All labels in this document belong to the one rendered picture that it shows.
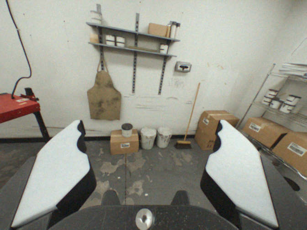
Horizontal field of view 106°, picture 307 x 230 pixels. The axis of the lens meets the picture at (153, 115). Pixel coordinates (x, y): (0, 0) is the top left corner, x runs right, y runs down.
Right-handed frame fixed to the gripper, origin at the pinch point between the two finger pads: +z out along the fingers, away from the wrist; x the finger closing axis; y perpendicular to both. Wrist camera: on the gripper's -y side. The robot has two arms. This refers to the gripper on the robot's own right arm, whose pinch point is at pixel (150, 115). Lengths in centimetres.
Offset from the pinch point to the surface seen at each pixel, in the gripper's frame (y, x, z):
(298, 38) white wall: -26, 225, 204
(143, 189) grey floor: 167, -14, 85
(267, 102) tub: 65, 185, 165
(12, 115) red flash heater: 44, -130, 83
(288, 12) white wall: -66, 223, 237
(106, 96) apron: 58, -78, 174
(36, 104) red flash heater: 42, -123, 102
